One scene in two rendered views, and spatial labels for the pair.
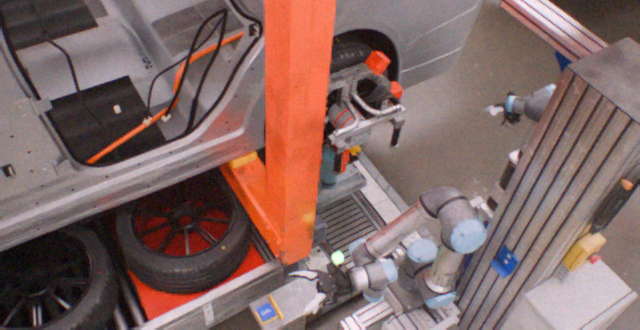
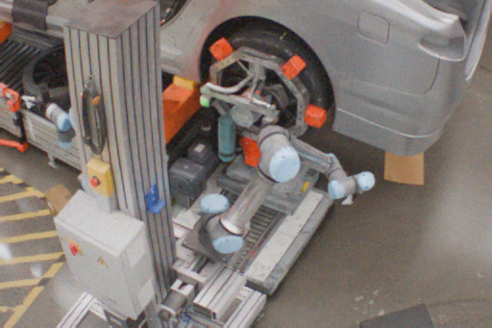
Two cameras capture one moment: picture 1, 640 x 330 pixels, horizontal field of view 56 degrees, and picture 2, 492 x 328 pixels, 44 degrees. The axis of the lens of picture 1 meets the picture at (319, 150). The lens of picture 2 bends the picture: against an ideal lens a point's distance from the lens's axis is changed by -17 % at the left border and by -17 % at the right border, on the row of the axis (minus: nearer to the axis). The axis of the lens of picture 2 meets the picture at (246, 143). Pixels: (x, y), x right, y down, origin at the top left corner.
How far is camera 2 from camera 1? 2.80 m
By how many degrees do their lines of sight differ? 44
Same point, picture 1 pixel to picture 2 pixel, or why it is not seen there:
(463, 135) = (422, 261)
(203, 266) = not seen: hidden behind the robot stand
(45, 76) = not seen: outside the picture
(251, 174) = (175, 93)
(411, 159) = (361, 239)
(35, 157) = not seen: outside the picture
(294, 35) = not seen: outside the picture
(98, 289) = (64, 90)
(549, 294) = (86, 202)
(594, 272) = (122, 226)
